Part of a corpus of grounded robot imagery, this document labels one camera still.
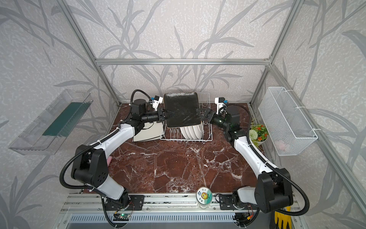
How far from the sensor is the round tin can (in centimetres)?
68

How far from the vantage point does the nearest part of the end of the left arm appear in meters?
0.72

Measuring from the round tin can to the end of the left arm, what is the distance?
42cm
